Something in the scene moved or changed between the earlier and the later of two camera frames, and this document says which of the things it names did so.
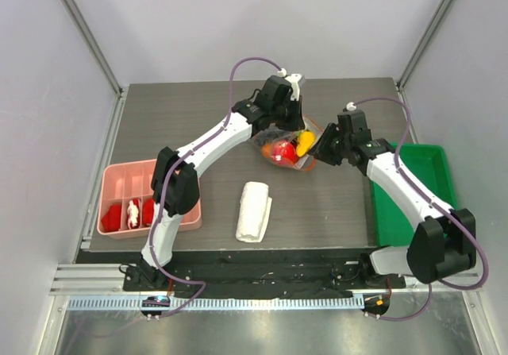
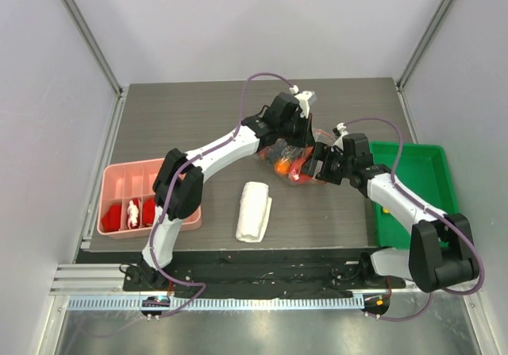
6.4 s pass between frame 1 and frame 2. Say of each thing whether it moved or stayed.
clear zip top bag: moved
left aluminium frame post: stayed
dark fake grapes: moved
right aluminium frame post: stayed
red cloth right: stayed
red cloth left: stayed
